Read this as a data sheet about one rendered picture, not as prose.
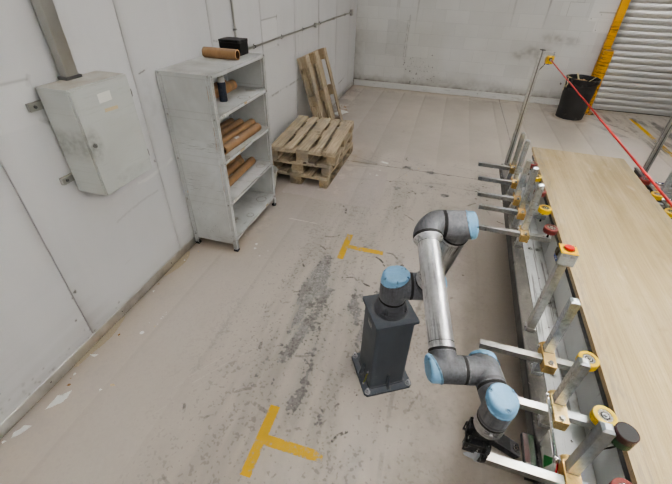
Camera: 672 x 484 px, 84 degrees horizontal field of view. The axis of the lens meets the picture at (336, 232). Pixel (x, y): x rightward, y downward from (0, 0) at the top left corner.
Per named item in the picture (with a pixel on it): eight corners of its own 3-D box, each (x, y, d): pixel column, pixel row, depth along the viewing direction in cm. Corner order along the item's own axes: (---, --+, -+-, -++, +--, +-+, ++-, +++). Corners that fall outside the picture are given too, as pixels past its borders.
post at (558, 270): (525, 330, 189) (558, 263, 163) (524, 323, 193) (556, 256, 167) (534, 333, 188) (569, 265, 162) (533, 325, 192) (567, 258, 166)
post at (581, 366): (533, 433, 154) (581, 363, 126) (532, 425, 156) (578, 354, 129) (542, 436, 153) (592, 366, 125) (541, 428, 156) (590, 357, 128)
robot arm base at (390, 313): (380, 323, 203) (382, 311, 198) (369, 299, 218) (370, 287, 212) (412, 318, 207) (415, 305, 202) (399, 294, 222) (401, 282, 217)
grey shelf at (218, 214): (195, 243, 355) (154, 70, 265) (240, 198, 426) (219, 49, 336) (237, 252, 346) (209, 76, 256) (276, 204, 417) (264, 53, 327)
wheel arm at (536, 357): (478, 349, 166) (480, 343, 163) (478, 343, 168) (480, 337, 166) (585, 377, 156) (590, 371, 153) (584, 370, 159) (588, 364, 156)
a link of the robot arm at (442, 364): (413, 202, 149) (432, 380, 112) (444, 203, 149) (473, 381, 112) (408, 219, 159) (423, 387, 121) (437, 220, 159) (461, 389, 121)
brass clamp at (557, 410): (548, 427, 138) (553, 420, 135) (543, 394, 148) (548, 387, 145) (566, 432, 136) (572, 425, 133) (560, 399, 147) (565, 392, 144)
